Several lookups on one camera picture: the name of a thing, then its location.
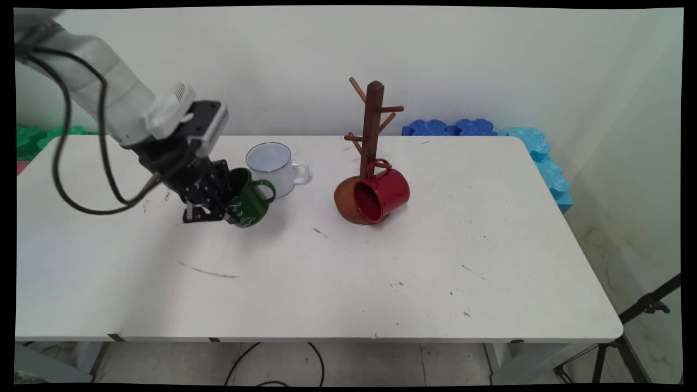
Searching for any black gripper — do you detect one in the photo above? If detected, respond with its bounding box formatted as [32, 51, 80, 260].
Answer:
[133, 136, 241, 225]

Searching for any green enamel mug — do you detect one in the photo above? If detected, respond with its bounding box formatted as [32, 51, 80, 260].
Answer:
[225, 167, 277, 229]

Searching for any white enamel mug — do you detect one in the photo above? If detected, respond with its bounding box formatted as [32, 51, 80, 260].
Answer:
[246, 142, 310, 199]

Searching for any red ceramic mug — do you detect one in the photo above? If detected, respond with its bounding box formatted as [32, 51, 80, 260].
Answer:
[353, 158, 410, 224]

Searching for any brown wooden mug tree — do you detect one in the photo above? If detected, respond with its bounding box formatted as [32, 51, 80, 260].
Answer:
[333, 77, 405, 225]

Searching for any green foam tile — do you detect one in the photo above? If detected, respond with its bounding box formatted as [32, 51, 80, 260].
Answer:
[16, 125, 100, 162]

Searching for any dark blue foam tile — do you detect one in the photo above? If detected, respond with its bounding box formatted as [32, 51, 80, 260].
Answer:
[456, 118, 498, 137]
[402, 119, 458, 137]

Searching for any light blue foam tile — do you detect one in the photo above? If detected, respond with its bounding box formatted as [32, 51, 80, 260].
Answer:
[497, 127, 573, 213]

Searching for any black tripod stand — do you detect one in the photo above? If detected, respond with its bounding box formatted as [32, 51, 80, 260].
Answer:
[554, 272, 682, 384]

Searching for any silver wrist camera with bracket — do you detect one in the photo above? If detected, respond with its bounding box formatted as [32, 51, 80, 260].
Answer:
[187, 100, 230, 159]

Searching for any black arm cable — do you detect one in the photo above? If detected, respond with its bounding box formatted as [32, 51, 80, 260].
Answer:
[15, 50, 164, 216]
[27, 46, 143, 207]

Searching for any black floor cable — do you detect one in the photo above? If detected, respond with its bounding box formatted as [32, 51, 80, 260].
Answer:
[223, 342, 326, 387]

